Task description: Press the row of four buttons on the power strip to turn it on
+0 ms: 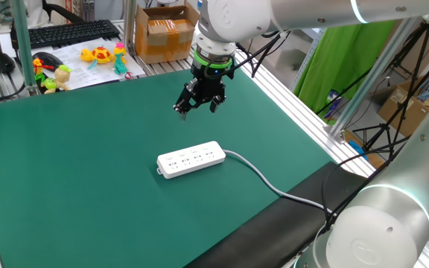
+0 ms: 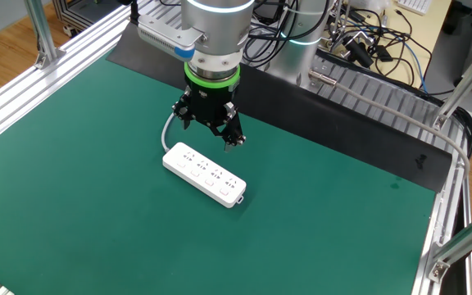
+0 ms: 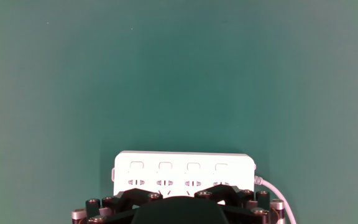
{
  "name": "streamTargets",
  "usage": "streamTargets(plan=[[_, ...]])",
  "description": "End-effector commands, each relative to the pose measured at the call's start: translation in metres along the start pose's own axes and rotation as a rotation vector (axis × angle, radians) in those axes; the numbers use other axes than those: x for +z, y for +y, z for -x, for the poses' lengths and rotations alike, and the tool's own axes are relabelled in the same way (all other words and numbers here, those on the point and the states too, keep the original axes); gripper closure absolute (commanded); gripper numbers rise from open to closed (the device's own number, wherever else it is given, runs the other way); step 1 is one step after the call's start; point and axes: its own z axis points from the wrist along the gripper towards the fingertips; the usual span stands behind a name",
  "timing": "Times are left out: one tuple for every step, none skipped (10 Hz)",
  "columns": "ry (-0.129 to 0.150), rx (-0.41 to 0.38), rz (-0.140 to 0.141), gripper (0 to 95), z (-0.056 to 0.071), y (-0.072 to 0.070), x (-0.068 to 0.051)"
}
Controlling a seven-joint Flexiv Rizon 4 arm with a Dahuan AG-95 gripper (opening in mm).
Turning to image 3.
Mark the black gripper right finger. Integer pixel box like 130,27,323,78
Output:
194,184,287,224

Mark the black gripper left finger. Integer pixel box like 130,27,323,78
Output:
71,188,164,224

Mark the white four-socket power strip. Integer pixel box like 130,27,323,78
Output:
111,150,257,206

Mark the green table mat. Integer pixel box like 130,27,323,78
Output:
0,0,358,224

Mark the white power strip cable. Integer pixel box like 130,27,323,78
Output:
254,175,297,224

